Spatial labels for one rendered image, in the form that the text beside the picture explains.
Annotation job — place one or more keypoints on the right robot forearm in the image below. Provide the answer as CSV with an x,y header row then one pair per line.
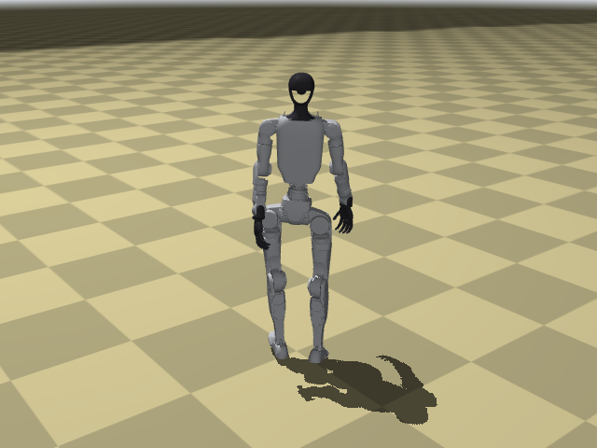
x,y
343,186

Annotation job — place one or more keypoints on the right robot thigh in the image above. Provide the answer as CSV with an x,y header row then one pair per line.
x,y
321,233

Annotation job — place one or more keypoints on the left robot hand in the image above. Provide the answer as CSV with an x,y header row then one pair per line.
x,y
258,228

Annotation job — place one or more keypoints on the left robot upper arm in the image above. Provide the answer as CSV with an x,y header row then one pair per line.
x,y
267,128

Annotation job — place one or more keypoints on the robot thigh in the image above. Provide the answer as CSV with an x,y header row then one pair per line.
x,y
321,233
272,229

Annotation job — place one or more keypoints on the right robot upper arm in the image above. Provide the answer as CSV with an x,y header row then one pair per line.
x,y
335,144

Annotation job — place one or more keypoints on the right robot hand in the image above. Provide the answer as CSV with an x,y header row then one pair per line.
x,y
346,215

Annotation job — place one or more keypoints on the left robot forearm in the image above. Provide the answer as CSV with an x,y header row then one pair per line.
x,y
259,190

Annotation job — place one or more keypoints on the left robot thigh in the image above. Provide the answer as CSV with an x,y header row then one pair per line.
x,y
272,229

